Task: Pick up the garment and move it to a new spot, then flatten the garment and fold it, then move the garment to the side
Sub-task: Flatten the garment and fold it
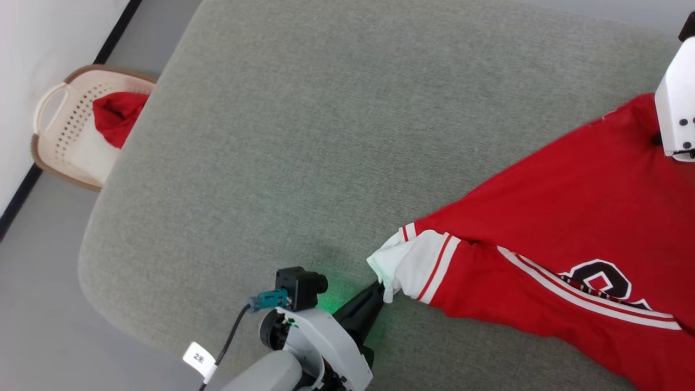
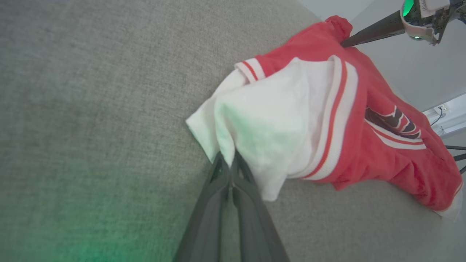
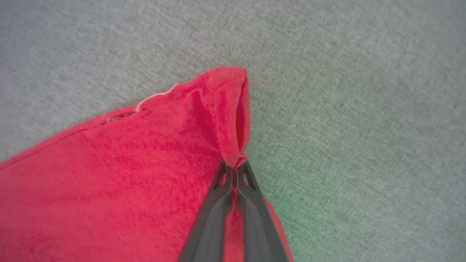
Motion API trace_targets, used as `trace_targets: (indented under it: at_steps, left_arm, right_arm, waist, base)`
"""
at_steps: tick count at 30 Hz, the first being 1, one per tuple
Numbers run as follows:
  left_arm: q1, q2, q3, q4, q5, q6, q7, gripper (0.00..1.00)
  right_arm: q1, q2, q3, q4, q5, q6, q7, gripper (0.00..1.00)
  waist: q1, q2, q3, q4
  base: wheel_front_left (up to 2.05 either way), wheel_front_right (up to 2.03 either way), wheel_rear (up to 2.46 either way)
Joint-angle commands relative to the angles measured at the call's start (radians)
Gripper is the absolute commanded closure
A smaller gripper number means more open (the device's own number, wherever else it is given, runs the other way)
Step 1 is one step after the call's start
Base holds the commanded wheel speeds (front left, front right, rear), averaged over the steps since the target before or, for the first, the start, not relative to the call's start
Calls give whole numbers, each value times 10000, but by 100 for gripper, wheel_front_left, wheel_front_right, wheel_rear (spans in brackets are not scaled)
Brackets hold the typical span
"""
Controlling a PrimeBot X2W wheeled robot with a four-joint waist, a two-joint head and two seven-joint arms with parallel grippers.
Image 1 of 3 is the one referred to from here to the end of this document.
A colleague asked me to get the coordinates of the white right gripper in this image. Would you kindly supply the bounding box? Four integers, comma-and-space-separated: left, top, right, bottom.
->
654, 37, 695, 162

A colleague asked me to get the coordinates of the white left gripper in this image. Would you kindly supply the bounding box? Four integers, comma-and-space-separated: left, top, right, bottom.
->
260, 280, 386, 391

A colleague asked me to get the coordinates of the red white jersey shirt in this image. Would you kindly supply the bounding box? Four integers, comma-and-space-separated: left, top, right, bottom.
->
367, 93, 695, 391

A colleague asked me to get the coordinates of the red cloth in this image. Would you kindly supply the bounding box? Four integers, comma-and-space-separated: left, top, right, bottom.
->
92, 91, 150, 149

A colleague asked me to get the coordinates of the black baseboard strip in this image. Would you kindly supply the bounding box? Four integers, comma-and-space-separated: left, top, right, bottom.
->
0, 0, 143, 241

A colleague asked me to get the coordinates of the beige plastic laundry basket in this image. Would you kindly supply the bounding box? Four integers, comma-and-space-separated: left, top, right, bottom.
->
31, 64, 158, 192

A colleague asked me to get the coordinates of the black cable teal connector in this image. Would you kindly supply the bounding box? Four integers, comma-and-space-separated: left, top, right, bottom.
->
198, 289, 289, 391

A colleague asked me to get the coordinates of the white cable label tag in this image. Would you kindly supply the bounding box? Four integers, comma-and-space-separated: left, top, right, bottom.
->
182, 342, 218, 380

